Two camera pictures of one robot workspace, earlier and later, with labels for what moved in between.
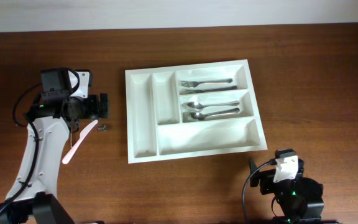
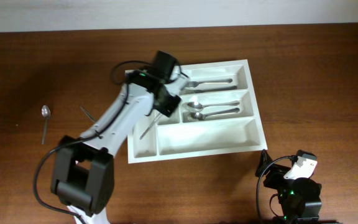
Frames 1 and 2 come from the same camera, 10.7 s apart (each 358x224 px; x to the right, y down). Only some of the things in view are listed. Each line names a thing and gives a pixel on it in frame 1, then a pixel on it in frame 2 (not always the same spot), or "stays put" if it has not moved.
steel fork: [193, 84] stays put
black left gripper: [94, 112] → [169, 109]
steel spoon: [200, 116] stays put
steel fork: [186, 91] stays put
